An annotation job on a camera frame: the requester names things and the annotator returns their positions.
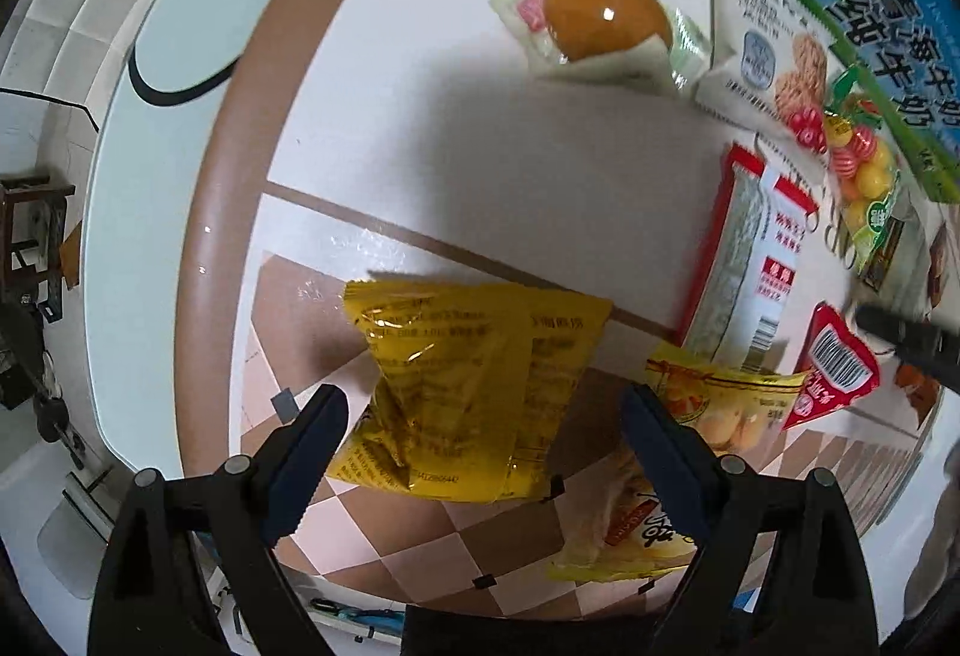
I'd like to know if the white cracker packet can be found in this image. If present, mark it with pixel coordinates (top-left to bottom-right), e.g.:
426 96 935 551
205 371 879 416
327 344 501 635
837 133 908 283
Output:
691 0 837 141

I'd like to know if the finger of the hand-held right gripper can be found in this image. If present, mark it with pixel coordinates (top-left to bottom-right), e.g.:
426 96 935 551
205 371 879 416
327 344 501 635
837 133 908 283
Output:
855 303 960 396

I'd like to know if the red and white snack packet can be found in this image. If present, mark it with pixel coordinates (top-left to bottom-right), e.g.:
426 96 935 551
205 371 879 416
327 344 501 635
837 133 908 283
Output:
677 142 820 373

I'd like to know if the pale glass coffee table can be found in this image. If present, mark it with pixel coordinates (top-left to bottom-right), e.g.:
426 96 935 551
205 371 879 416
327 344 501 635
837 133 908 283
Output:
79 0 443 484

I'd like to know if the checkered printed tablecloth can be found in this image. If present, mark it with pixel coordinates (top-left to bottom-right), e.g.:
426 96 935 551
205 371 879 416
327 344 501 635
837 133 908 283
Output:
174 0 960 623

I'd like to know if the dark wooden stool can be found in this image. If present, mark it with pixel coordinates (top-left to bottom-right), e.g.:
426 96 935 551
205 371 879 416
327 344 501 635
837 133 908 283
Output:
0 174 77 325

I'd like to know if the clear packet with brown egg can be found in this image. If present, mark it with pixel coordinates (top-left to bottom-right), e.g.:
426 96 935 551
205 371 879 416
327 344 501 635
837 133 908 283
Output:
490 0 715 100

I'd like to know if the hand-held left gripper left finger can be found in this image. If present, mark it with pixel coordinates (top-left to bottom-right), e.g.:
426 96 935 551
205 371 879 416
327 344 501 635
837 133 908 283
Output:
88 384 350 656

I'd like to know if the plain yellow snack packet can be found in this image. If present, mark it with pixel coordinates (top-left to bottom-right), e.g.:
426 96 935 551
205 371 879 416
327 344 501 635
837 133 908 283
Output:
324 275 616 505

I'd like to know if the yellow chips picture packet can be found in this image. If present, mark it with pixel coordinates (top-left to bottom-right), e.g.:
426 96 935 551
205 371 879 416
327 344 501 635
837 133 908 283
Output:
546 345 815 583

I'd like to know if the brown snack packet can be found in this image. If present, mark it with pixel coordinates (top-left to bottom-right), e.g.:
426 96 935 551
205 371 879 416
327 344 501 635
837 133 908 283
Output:
896 360 944 433

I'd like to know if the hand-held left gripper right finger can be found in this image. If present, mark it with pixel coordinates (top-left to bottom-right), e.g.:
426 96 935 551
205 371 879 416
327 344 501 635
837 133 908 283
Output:
619 384 878 656

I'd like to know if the red barcode snack packet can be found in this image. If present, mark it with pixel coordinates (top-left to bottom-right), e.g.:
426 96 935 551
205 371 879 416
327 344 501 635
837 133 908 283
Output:
782 302 883 432

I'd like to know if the clear bag of round candies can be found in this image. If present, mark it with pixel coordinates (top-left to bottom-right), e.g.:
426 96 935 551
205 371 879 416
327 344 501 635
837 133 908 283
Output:
780 63 925 291

